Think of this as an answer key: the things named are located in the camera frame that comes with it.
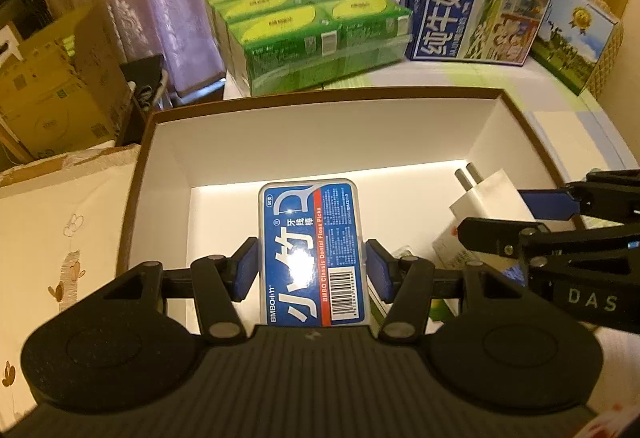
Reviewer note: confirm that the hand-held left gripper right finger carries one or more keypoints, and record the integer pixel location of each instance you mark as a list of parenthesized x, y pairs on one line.
[(380, 273)]

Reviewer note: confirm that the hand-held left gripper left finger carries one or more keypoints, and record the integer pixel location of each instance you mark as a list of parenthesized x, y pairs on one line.
[(245, 270)]

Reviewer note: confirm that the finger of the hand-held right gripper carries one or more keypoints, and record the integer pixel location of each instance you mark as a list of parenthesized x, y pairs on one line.
[(495, 240), (550, 204)]

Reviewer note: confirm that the blue medicine box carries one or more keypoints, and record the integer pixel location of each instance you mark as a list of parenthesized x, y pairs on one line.
[(512, 275)]

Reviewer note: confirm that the white charger plug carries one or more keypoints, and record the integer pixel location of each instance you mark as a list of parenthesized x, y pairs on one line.
[(492, 200)]

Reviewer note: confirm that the green white medicine box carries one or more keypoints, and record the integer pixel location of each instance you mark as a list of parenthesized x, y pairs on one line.
[(450, 245)]

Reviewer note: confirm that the blue dental floss box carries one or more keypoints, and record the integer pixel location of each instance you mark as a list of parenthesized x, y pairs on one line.
[(310, 238)]

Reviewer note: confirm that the large white box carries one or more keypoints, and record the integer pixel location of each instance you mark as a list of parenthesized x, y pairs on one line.
[(300, 137)]

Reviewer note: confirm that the green white milk carton case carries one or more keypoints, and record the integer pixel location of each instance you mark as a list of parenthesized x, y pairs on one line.
[(570, 42)]

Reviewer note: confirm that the cream embroidered bedsheet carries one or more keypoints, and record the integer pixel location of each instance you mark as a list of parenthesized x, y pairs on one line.
[(60, 228)]

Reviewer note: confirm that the black printed bag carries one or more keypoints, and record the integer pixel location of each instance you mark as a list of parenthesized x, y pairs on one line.
[(145, 92)]

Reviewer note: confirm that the green tissue box pack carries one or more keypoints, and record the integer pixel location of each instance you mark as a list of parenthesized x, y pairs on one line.
[(300, 32)]

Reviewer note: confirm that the open brown cardboard box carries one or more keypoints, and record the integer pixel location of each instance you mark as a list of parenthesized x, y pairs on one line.
[(60, 92)]

